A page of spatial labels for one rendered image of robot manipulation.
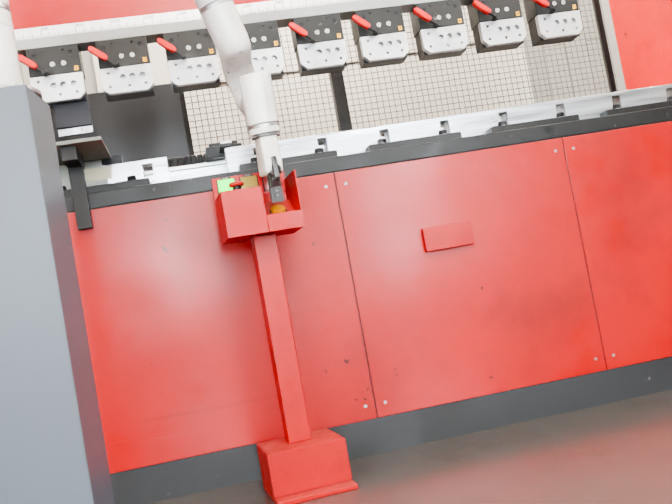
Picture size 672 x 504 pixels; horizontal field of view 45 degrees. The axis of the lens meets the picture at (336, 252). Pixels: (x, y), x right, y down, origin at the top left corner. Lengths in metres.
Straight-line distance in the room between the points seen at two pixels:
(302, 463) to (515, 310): 0.85
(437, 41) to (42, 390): 1.64
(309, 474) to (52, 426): 0.68
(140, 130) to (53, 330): 1.49
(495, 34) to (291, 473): 1.53
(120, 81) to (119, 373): 0.86
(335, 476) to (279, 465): 0.14
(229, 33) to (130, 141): 1.03
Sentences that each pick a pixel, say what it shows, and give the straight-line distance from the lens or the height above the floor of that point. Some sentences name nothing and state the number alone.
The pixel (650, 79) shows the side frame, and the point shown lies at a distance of 3.53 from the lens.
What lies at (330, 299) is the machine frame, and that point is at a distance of 2.38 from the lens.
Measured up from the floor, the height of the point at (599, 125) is 0.85.
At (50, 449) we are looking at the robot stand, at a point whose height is 0.28.
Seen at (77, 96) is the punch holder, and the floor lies 1.18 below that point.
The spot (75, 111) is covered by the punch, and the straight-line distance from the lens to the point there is 2.59.
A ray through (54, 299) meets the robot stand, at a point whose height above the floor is 0.56.
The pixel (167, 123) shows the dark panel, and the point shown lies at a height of 1.19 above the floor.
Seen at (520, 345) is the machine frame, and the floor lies 0.22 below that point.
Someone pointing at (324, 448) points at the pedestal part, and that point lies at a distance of 2.09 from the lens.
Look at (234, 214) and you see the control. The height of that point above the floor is 0.72.
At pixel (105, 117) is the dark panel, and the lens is 3.10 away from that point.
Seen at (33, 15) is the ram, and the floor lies 1.44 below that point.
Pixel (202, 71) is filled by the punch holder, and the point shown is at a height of 1.21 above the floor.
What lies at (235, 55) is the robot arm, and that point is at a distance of 2.15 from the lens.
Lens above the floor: 0.48
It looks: 3 degrees up
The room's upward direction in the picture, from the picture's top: 10 degrees counter-clockwise
